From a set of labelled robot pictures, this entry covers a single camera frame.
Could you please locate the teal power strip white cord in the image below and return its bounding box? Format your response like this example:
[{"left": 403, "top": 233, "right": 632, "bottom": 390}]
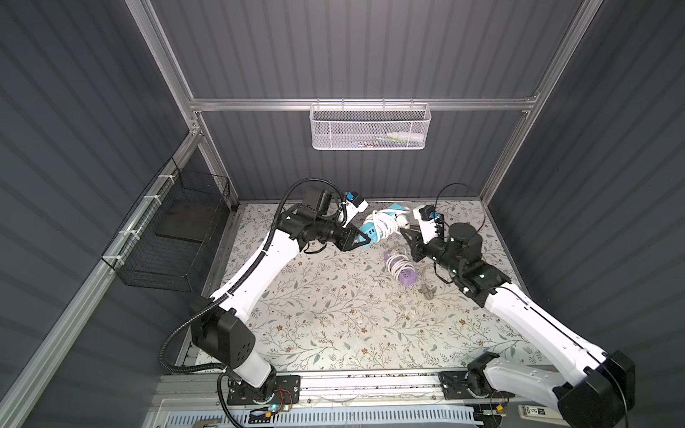
[{"left": 357, "top": 202, "right": 416, "bottom": 248}]

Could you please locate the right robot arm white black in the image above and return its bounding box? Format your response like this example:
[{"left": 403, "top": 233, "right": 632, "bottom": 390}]
[{"left": 401, "top": 223, "right": 635, "bottom": 427}]

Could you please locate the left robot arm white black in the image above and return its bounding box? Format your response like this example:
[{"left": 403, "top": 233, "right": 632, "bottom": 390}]
[{"left": 190, "top": 188, "right": 370, "bottom": 399}]

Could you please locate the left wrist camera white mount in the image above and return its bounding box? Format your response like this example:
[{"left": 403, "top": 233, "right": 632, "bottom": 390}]
[{"left": 342, "top": 192, "right": 369, "bottom": 226}]

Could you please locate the purple power strip white cord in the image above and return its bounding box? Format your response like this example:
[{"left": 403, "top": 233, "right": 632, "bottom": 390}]
[{"left": 384, "top": 247, "right": 437, "bottom": 299}]

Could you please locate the black corrugated cable conduit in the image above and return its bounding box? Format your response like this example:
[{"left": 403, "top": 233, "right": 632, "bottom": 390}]
[{"left": 157, "top": 177, "right": 344, "bottom": 375}]

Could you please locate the white wire mesh basket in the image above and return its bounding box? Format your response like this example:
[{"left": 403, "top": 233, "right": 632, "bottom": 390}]
[{"left": 309, "top": 101, "right": 432, "bottom": 151}]

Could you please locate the black wire basket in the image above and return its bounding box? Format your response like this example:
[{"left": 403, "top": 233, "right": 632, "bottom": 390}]
[{"left": 102, "top": 162, "right": 233, "bottom": 294}]

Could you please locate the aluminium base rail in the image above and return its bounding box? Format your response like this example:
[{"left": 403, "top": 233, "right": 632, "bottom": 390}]
[{"left": 159, "top": 368, "right": 563, "bottom": 408}]

